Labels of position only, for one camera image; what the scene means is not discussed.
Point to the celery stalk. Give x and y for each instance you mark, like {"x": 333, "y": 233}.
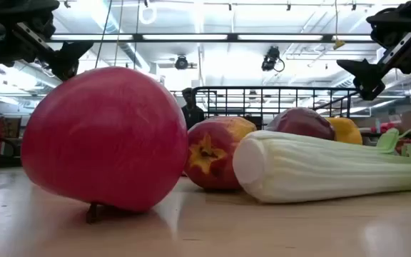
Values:
{"x": 316, "y": 167}

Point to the black overhead camera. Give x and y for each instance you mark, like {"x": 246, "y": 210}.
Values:
{"x": 271, "y": 59}

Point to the brown cardboard box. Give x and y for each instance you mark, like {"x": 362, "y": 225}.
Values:
{"x": 9, "y": 128}

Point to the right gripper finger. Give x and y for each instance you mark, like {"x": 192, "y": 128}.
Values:
{"x": 367, "y": 80}
{"x": 405, "y": 16}

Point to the overhead light bar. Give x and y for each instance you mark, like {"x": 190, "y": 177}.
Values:
{"x": 232, "y": 37}

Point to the yellow hanging tag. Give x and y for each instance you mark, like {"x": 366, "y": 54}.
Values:
{"x": 338, "y": 44}

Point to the person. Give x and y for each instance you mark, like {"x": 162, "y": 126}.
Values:
{"x": 191, "y": 114}

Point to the yellow bell pepper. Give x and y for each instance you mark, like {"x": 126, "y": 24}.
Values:
{"x": 348, "y": 132}

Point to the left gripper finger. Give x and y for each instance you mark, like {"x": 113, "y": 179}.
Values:
{"x": 66, "y": 60}
{"x": 20, "y": 5}

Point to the red yellow apple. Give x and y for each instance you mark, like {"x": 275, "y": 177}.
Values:
{"x": 205, "y": 142}

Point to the black round ceiling fixture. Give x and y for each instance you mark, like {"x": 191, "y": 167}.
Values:
{"x": 181, "y": 62}

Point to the large red apple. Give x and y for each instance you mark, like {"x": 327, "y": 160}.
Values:
{"x": 105, "y": 139}

